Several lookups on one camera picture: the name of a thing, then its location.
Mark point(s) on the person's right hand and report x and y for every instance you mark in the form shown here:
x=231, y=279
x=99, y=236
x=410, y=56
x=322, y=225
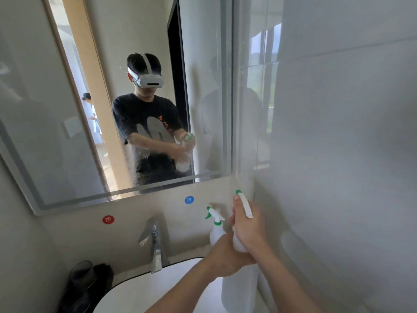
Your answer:
x=251, y=228

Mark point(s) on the person's left hand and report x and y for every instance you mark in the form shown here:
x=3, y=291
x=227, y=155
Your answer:
x=224, y=257

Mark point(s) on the white spray bottle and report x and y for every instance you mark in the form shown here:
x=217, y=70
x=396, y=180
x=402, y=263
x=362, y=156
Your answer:
x=241, y=290
x=216, y=231

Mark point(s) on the rectangular wall mirror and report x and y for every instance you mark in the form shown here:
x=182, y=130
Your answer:
x=42, y=127

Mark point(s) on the person's left forearm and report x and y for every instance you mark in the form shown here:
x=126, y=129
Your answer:
x=182, y=293

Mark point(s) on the person's right forearm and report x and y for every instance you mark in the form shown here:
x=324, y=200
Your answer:
x=283, y=283

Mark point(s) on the blue round sticker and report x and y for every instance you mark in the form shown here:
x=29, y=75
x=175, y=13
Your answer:
x=189, y=200

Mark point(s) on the chrome faucet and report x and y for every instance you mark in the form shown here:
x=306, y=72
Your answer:
x=155, y=247

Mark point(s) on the white sink basin black rim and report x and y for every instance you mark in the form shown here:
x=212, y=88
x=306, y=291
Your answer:
x=137, y=296

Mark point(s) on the red round sticker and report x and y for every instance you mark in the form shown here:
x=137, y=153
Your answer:
x=108, y=220

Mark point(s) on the black tray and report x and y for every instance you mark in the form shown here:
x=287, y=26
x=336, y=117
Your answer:
x=102, y=280

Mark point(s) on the dark glass cup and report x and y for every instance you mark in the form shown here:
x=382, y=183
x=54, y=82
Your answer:
x=78, y=303
x=82, y=275

